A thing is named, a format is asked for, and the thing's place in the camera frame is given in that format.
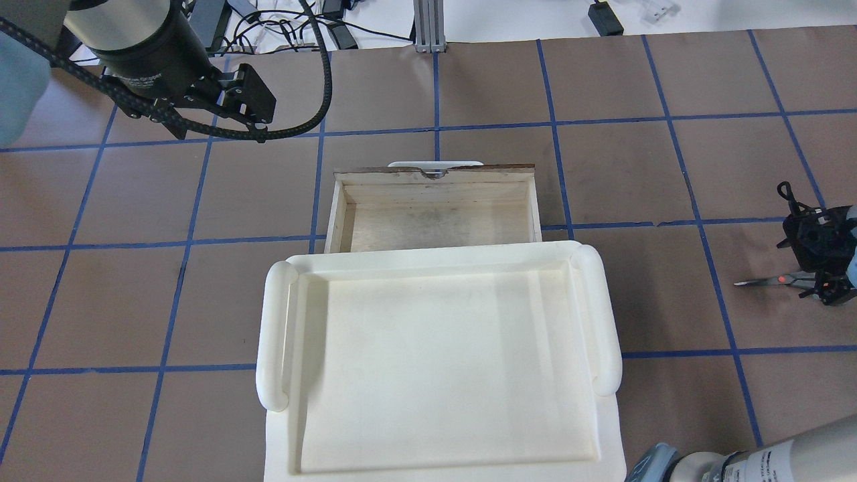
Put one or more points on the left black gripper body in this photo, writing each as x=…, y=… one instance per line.
x=155, y=59

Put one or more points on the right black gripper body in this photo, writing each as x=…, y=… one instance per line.
x=818, y=235

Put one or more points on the grey orange scissors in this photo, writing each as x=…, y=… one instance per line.
x=800, y=280

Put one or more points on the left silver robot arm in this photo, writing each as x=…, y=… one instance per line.
x=47, y=20

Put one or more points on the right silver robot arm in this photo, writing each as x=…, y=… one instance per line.
x=825, y=453

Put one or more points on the light wooden drawer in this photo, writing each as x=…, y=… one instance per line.
x=424, y=206

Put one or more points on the black power brick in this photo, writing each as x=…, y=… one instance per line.
x=604, y=19

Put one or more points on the white plastic crate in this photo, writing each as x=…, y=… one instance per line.
x=478, y=363

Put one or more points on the aluminium frame post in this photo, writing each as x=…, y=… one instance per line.
x=429, y=26

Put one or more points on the white drawer handle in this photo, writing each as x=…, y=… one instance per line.
x=435, y=164

